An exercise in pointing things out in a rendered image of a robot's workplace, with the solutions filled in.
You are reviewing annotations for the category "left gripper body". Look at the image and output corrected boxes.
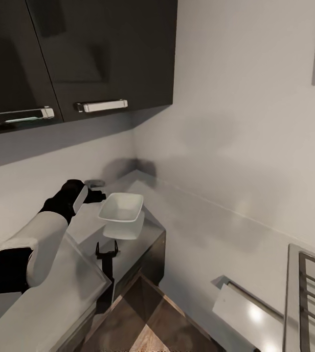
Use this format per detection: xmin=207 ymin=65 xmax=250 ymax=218
xmin=83 ymin=190 xmax=103 ymax=203

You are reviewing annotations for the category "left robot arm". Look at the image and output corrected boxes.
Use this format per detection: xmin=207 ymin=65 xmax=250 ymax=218
xmin=0 ymin=179 xmax=106 ymax=318

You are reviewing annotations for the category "bowl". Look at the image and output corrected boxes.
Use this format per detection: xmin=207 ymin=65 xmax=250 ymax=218
xmin=98 ymin=193 xmax=144 ymax=223

